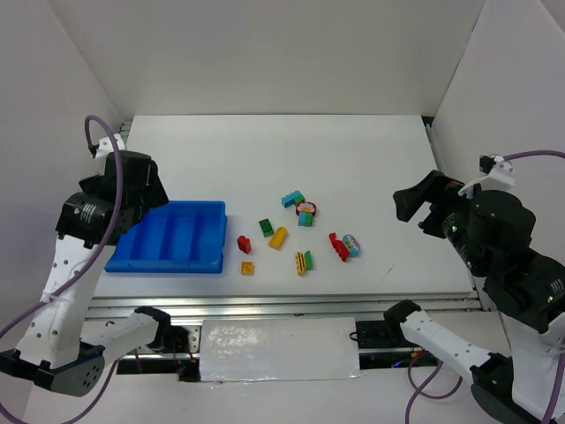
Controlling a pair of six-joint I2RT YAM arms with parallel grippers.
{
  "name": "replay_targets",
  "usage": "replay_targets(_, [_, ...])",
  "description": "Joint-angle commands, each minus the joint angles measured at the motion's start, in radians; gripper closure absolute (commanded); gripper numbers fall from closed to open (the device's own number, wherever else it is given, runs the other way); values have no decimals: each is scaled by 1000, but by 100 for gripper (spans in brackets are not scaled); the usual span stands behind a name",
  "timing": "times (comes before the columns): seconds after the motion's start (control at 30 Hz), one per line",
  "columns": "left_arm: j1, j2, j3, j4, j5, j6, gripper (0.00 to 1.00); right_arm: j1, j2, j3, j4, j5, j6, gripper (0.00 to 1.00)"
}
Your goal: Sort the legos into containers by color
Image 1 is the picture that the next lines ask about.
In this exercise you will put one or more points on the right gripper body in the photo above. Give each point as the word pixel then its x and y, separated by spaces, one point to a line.
pixel 435 205

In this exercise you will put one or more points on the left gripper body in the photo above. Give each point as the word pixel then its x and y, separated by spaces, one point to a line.
pixel 155 190

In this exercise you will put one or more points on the teal flower print lego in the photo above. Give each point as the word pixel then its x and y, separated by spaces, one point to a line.
pixel 352 244

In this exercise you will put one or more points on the red stepped lego piece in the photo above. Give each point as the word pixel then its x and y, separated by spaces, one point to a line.
pixel 340 248

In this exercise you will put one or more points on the teal green number lego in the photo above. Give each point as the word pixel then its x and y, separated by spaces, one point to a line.
pixel 305 219

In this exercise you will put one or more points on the green curved lego piece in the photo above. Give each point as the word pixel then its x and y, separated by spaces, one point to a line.
pixel 308 260

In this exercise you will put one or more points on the yellow black striped lego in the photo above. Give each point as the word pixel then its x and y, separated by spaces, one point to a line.
pixel 300 263

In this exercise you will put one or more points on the red square lego brick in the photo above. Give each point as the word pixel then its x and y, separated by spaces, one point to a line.
pixel 244 244

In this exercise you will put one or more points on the yellow long lego brick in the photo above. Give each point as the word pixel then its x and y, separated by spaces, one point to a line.
pixel 278 238

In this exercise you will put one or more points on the green two-stud lego brick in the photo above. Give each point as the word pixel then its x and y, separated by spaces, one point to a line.
pixel 266 228

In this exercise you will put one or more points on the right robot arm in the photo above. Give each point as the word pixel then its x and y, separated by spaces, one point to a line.
pixel 491 232

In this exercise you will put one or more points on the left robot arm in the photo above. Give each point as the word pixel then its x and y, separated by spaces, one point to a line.
pixel 54 354

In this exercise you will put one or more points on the blue compartment tray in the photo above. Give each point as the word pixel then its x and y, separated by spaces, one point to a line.
pixel 179 237

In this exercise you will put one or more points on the red flower print lego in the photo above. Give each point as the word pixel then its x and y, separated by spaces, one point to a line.
pixel 305 207

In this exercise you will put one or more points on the teal and green lego stack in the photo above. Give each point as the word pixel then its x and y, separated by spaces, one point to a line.
pixel 292 199

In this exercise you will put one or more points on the small orange lego plate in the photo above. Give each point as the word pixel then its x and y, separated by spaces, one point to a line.
pixel 247 268

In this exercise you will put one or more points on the white foil cover plate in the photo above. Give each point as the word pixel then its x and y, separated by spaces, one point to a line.
pixel 294 349

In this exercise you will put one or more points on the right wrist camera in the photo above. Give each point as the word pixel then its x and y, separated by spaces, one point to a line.
pixel 495 174

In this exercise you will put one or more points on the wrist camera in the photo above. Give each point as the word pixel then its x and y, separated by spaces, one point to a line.
pixel 104 147
pixel 495 174

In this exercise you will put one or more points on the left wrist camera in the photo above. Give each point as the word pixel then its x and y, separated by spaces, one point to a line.
pixel 104 147

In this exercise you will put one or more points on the aluminium rail frame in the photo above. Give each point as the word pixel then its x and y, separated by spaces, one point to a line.
pixel 194 308

